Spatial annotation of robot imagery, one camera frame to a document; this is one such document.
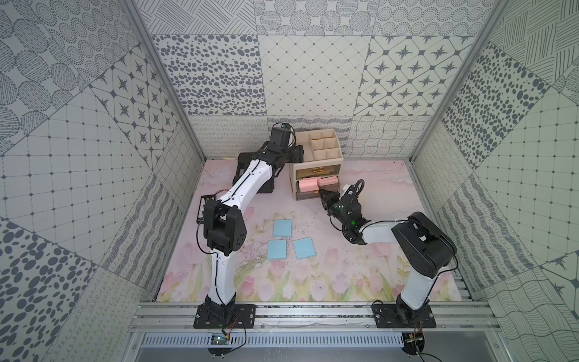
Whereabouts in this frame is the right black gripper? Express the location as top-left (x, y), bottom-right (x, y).
top-left (319, 189), bottom-right (350, 229)

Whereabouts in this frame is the pink sticky note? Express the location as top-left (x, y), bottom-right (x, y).
top-left (298, 177), bottom-right (320, 193)
top-left (318, 176), bottom-right (339, 187)

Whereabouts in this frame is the grey transparent drawer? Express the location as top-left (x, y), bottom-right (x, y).
top-left (294, 165), bottom-right (341, 179)

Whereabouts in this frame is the beige desk organizer cabinet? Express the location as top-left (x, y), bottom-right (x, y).
top-left (290, 128), bottom-right (344, 171)

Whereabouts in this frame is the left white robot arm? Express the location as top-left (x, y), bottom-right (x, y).
top-left (203, 143), bottom-right (304, 315)

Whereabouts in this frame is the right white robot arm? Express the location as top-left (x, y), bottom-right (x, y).
top-left (319, 180), bottom-right (457, 326)

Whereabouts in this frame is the blue sticky note top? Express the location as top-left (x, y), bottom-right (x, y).
top-left (273, 220), bottom-right (293, 238)

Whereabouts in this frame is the blue sticky note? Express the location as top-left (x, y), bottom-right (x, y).
top-left (267, 240), bottom-right (287, 260)
top-left (293, 238), bottom-right (316, 259)
top-left (273, 220), bottom-right (293, 238)

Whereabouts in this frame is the blue sticky note lower right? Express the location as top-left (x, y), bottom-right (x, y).
top-left (293, 238), bottom-right (316, 259)

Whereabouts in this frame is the blue sticky note lower left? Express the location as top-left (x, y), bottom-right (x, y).
top-left (267, 240), bottom-right (287, 260)

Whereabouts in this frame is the black plastic tool case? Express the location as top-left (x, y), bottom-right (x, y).
top-left (231, 152), bottom-right (274, 197)

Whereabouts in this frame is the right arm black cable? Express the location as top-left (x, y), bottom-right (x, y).
top-left (327, 179), bottom-right (460, 277)

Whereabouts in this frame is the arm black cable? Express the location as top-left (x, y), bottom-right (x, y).
top-left (195, 121), bottom-right (297, 309)
top-left (327, 179), bottom-right (460, 277)

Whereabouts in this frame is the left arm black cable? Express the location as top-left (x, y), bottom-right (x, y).
top-left (195, 121), bottom-right (297, 309)

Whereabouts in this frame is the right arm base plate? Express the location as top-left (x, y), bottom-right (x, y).
top-left (371, 301), bottom-right (437, 329)

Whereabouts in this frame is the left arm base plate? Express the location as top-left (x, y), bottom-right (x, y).
top-left (193, 302), bottom-right (256, 330)

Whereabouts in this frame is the aluminium mounting rail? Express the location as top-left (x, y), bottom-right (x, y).
top-left (129, 301), bottom-right (500, 332)

